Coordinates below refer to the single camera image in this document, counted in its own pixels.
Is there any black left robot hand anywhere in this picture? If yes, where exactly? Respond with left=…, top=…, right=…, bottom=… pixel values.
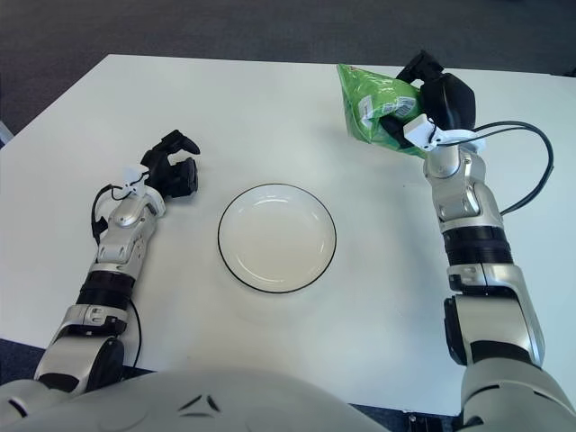
left=139, top=129, right=202, bottom=200

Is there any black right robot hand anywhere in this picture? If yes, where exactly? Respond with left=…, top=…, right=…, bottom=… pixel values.
left=379, top=49, right=478, bottom=150

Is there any green snack bag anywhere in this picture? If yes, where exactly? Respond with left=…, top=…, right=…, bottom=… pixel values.
left=337, top=62, right=428, bottom=159

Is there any white plate with black rim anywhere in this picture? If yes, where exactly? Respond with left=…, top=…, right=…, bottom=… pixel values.
left=217, top=181, right=338, bottom=297

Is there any grey robot torso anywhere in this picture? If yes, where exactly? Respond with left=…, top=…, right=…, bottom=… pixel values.
left=0, top=366, right=388, bottom=432

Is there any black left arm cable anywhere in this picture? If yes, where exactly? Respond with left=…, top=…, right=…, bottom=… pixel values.
left=91, top=183, right=144, bottom=366

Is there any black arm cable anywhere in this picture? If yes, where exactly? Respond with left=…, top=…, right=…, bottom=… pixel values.
left=467, top=119, right=555, bottom=216
left=91, top=183, right=144, bottom=366

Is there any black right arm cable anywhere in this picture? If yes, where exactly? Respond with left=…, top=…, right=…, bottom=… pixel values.
left=467, top=119, right=555, bottom=216

